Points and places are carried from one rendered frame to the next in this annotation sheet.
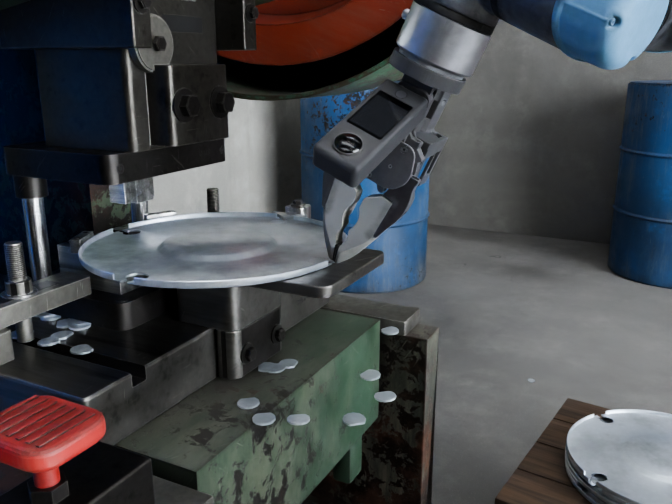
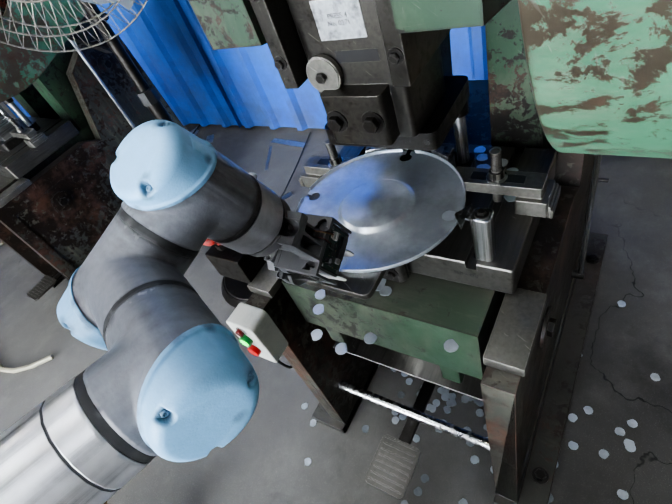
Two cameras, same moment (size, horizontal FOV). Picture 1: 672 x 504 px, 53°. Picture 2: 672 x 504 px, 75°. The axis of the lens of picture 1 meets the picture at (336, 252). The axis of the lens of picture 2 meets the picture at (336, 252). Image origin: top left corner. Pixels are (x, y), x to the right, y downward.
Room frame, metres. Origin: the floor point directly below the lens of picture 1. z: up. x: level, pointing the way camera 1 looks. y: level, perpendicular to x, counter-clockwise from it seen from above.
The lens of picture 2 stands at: (0.82, -0.42, 1.26)
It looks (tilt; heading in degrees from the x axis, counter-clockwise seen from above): 44 degrees down; 110
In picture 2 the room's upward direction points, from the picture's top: 24 degrees counter-clockwise
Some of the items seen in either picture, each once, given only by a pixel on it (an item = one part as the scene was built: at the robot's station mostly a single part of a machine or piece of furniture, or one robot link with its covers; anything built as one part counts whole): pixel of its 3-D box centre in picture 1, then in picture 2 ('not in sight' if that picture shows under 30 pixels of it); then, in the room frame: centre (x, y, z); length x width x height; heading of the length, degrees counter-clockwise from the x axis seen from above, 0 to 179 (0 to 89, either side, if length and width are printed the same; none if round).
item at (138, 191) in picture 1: (134, 184); not in sight; (0.78, 0.23, 0.84); 0.05 x 0.03 x 0.04; 153
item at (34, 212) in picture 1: (35, 222); not in sight; (0.74, 0.34, 0.81); 0.02 x 0.02 x 0.14
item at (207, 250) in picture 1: (217, 243); (375, 204); (0.72, 0.13, 0.78); 0.29 x 0.29 x 0.01
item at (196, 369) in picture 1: (138, 316); (415, 201); (0.78, 0.24, 0.68); 0.45 x 0.30 x 0.06; 153
